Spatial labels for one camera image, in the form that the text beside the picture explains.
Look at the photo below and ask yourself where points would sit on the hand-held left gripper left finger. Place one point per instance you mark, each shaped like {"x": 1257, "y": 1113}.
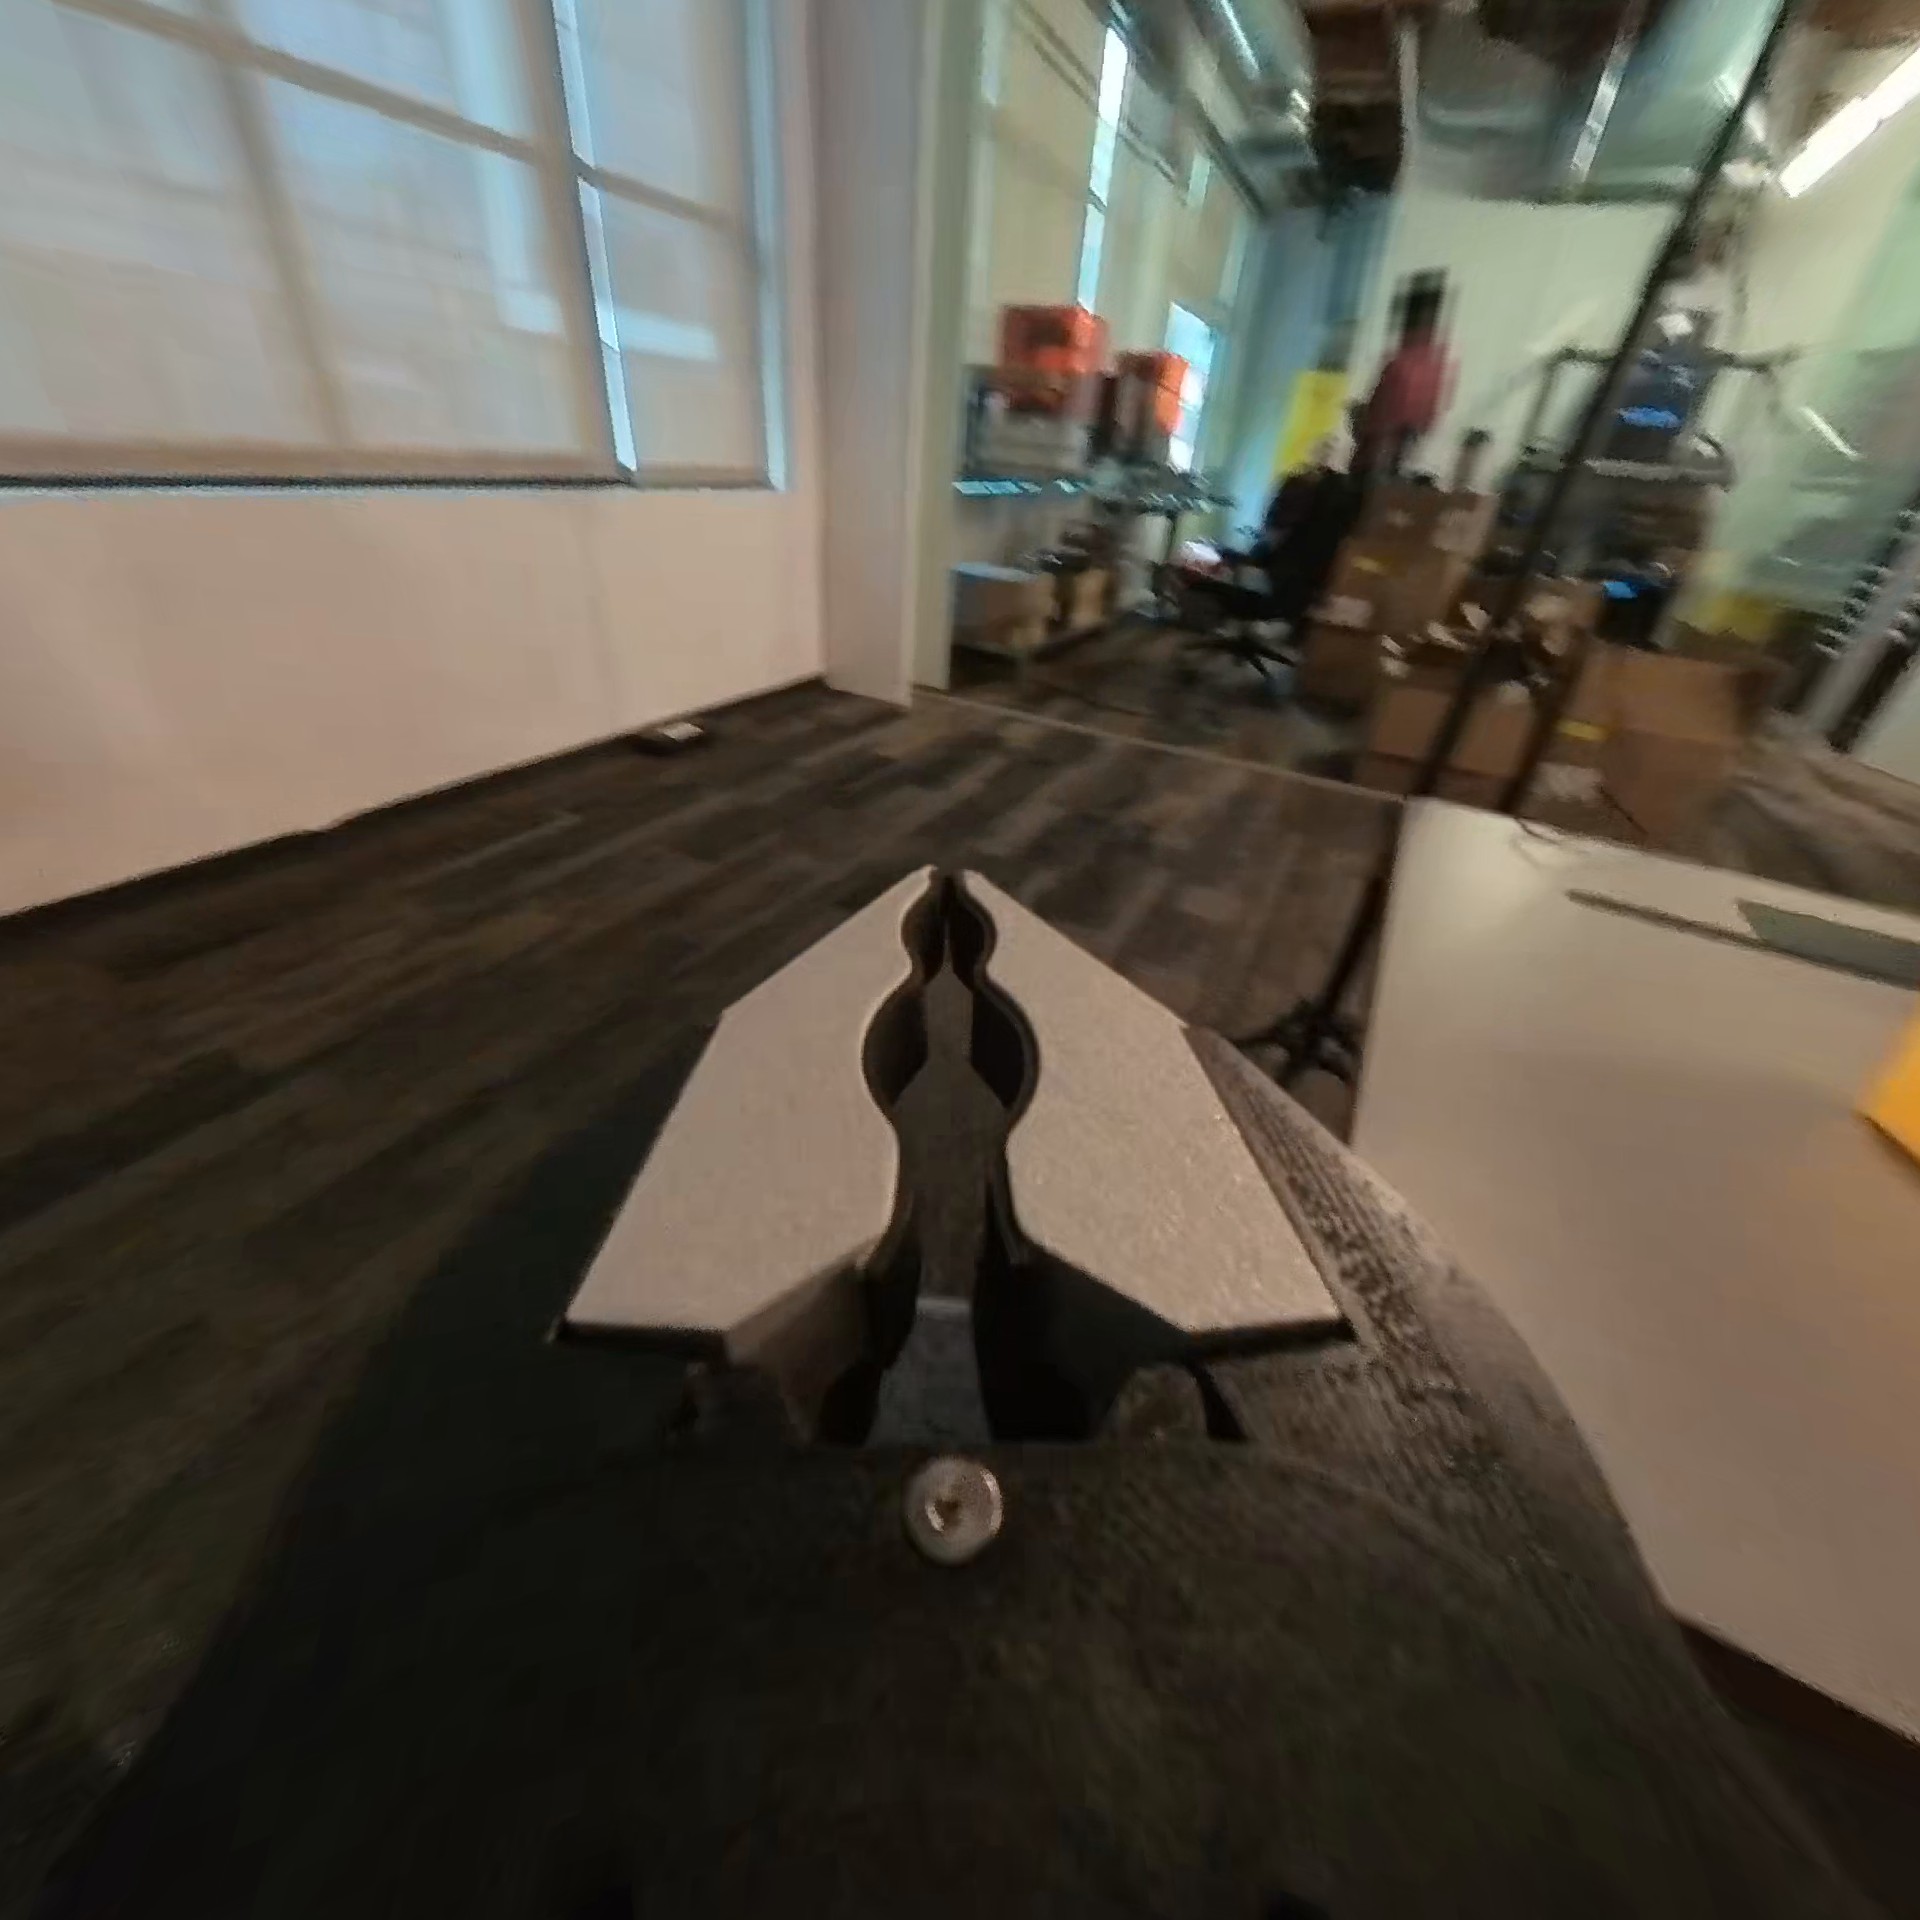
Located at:
{"x": 750, "y": 1184}

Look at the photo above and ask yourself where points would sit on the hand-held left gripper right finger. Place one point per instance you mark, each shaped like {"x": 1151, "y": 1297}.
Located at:
{"x": 1156, "y": 1184}

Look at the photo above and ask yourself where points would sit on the yellow plastic bin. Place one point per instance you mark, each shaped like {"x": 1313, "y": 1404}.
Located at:
{"x": 1893, "y": 1095}

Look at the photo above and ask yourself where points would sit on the pile of cardboard boxes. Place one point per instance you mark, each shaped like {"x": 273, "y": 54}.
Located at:
{"x": 1440, "y": 705}

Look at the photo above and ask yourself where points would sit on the black office chair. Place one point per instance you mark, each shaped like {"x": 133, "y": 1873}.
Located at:
{"x": 1289, "y": 556}

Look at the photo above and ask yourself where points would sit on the long metal storage shelf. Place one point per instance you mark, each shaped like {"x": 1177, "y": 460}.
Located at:
{"x": 1049, "y": 487}

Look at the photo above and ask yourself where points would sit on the red storage crate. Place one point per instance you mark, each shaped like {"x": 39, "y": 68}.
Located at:
{"x": 1049, "y": 353}
{"x": 1156, "y": 393}

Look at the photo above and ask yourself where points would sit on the black pole stand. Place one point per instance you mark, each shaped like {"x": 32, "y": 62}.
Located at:
{"x": 1560, "y": 494}

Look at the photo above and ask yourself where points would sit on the metal shelving rack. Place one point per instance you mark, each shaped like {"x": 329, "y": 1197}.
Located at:
{"x": 1652, "y": 465}

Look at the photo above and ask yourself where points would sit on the large grid window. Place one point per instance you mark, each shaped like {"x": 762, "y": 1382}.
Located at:
{"x": 375, "y": 225}

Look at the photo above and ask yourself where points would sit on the yellow wall sign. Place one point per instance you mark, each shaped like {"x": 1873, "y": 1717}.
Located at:
{"x": 1314, "y": 436}

